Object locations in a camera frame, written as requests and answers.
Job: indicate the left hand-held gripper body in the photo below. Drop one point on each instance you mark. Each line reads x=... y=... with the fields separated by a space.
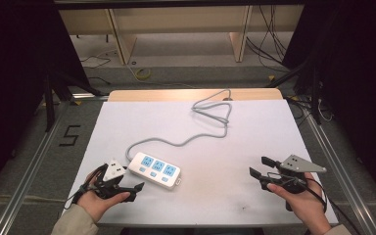
x=113 y=170

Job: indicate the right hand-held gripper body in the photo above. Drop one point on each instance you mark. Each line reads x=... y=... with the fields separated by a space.
x=298 y=164

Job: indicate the person's left hand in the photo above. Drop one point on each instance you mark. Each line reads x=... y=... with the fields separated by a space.
x=94 y=204

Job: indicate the person's right hand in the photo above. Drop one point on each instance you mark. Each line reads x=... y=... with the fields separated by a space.
x=302 y=204

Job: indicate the white power strip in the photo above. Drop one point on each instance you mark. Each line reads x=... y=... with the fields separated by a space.
x=155 y=169

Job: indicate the white table cover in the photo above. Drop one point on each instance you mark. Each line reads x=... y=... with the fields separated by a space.
x=209 y=196

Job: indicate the black metal stand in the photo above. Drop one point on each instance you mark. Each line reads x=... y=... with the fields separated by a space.
x=315 y=98
x=49 y=104

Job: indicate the wooden table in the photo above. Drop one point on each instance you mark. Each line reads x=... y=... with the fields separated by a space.
x=163 y=95

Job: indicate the black curtain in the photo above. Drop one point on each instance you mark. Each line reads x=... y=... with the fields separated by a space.
x=355 y=81
x=13 y=81

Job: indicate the yellow tape roll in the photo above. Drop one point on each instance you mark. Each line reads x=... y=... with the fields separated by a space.
x=143 y=73

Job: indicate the wooden shelf unit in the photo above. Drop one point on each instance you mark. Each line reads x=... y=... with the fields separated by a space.
x=182 y=19

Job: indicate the aluminium rail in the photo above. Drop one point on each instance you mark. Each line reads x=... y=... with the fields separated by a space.
x=29 y=169
x=342 y=169

